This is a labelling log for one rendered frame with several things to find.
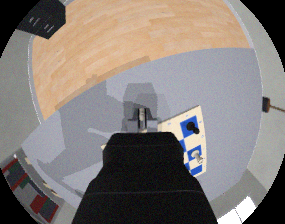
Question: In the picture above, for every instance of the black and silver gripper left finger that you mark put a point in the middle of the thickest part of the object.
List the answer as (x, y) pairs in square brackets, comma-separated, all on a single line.
[(134, 123)]

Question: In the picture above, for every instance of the white pawn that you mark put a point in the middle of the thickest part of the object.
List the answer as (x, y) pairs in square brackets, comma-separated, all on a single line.
[(142, 114)]

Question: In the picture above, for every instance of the blue and cream chessboard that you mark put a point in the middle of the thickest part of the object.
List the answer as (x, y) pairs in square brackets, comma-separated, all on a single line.
[(189, 140)]

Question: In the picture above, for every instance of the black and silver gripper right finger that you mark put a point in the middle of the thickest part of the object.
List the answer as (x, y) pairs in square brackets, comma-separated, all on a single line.
[(150, 123)]

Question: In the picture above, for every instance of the black pawn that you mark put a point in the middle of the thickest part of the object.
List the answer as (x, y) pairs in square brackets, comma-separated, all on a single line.
[(191, 126)]

